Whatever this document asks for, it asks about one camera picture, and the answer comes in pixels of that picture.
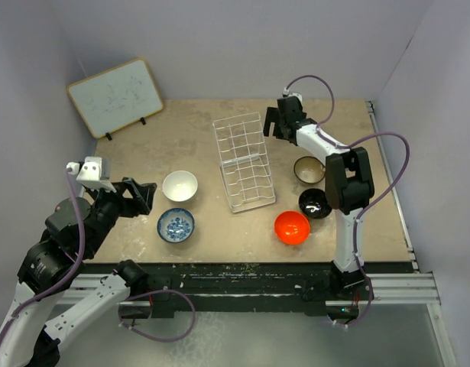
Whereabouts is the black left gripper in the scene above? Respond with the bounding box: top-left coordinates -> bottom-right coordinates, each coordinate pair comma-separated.
83,175 -> 156,255

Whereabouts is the blue white patterned bowl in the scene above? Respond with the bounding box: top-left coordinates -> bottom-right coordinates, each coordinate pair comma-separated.
157,208 -> 195,244

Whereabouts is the white wire dish rack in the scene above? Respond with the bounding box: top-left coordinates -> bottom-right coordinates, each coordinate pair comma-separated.
212,112 -> 276,213

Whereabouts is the orange bowl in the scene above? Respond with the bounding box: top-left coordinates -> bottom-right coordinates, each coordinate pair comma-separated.
274,210 -> 311,245

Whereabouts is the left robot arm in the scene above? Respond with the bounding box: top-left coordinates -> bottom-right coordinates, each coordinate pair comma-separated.
0,177 -> 157,366

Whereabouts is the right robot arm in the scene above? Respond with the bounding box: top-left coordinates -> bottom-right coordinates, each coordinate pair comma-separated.
263,93 -> 374,299

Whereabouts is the brown glazed bowl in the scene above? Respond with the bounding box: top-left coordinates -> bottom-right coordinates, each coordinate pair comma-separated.
293,156 -> 326,184

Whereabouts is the black bowl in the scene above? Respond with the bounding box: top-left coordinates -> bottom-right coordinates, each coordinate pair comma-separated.
298,188 -> 332,219

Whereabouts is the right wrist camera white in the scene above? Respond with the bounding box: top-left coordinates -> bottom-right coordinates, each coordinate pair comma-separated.
282,88 -> 303,101

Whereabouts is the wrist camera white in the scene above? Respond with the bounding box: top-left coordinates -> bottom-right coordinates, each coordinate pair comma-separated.
282,88 -> 303,101
66,156 -> 115,192

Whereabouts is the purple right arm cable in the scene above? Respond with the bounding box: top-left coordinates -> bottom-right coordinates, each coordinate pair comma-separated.
286,74 -> 412,330

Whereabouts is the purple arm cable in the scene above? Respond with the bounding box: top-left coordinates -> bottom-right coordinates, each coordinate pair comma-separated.
286,74 -> 412,330
0,171 -> 86,356

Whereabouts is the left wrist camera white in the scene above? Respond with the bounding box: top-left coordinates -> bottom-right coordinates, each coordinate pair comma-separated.
66,156 -> 115,192

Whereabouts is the small whiteboard wooden frame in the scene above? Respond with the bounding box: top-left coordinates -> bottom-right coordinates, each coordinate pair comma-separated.
66,58 -> 164,139

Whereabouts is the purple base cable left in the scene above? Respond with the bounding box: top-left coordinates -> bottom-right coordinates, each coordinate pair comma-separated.
118,288 -> 196,343

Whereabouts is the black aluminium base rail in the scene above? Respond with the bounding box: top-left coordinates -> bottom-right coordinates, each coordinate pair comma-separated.
58,261 -> 442,318

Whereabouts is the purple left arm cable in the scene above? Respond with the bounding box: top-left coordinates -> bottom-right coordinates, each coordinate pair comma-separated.
0,171 -> 86,356

